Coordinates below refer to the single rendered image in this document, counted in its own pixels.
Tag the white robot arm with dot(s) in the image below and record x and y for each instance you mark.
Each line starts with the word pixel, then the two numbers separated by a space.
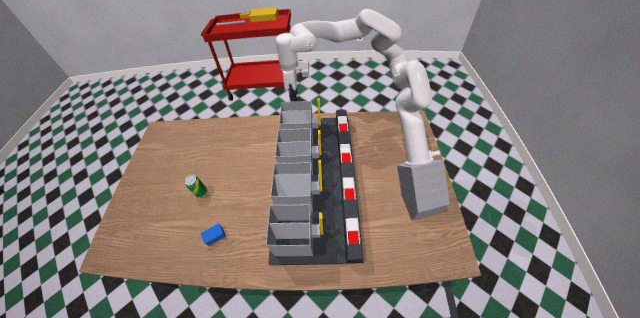
pixel 407 104

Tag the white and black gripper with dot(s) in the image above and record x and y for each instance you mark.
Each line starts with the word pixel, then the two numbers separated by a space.
pixel 290 81

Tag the green drink can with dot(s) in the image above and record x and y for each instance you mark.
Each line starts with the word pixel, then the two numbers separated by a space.
pixel 194 184

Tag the blue plastic box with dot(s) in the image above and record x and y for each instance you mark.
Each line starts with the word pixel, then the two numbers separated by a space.
pixel 213 234

